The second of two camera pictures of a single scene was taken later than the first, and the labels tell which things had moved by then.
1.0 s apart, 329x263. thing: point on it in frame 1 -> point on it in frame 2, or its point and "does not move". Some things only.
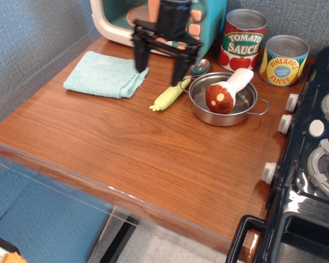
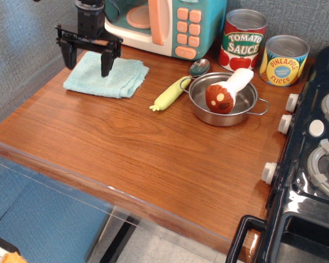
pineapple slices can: x=283 y=59 does not move
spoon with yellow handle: x=198 y=68 does not move
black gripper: x=169 y=37 -> x=89 y=33
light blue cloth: x=103 y=74 does not move
